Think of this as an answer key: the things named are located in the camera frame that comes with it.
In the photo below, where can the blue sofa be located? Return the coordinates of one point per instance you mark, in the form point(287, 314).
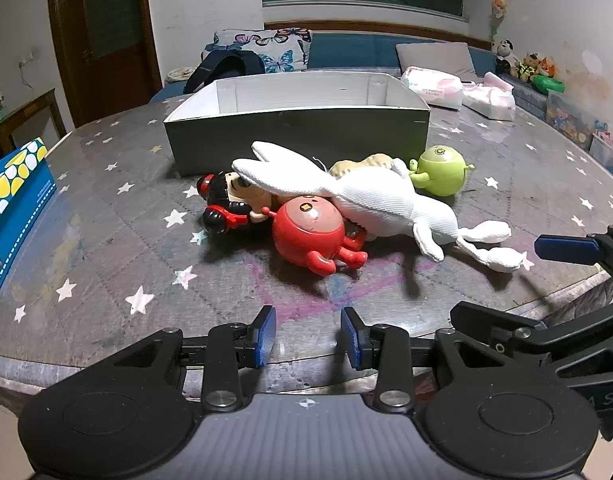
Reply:
point(351, 50)

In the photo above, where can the grey cardboard box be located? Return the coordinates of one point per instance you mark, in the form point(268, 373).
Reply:
point(286, 135)

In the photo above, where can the red round toy figure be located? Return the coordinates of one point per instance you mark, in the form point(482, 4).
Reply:
point(306, 235)

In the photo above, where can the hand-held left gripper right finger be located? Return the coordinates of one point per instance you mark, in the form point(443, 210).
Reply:
point(351, 340)

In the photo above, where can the green plastic bag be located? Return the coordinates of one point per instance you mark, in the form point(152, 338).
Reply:
point(548, 83)

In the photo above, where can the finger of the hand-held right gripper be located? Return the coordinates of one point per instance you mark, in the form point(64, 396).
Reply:
point(486, 317)
point(566, 249)

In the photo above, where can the small printed box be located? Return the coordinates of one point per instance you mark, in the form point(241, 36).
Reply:
point(606, 147)

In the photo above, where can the clear storage box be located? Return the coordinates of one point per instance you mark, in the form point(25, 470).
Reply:
point(571, 117)

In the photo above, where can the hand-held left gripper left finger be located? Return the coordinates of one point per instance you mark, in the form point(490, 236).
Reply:
point(264, 337)

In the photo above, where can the black backpack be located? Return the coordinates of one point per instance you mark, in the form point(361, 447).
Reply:
point(226, 67)

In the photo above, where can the yellow and orange plush toys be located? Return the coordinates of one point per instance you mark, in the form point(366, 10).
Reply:
point(536, 66)

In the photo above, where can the beige plush toy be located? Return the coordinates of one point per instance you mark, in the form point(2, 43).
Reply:
point(356, 165)

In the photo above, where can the panda plush toy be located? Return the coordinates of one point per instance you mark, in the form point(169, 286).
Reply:
point(506, 55)

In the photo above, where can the brown wooden door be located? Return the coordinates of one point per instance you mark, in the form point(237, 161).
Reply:
point(111, 85)

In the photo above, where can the black-haired doll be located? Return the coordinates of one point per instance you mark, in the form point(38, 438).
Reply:
point(246, 191)

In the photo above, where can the wall-hung doll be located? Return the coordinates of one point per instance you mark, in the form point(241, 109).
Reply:
point(498, 12)

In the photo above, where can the grey star print tablecloth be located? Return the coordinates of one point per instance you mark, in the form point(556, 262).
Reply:
point(111, 210)

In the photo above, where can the white plush rabbit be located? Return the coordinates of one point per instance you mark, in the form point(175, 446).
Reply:
point(376, 200)

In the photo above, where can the wooden side table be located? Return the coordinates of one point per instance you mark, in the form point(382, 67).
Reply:
point(31, 110)

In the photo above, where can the blue dotted tissue box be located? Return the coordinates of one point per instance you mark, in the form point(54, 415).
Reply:
point(16, 210)

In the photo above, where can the green round toy figure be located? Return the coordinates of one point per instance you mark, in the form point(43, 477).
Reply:
point(441, 172)

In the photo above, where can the grey pillow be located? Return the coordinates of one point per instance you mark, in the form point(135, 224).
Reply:
point(436, 57)

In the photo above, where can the beige round hat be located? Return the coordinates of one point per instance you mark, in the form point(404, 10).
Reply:
point(181, 75)

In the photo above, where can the butterfly print pillow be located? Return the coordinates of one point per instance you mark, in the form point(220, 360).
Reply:
point(281, 50)

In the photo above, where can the pink and white soft packet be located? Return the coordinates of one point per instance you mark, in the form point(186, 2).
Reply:
point(431, 85)

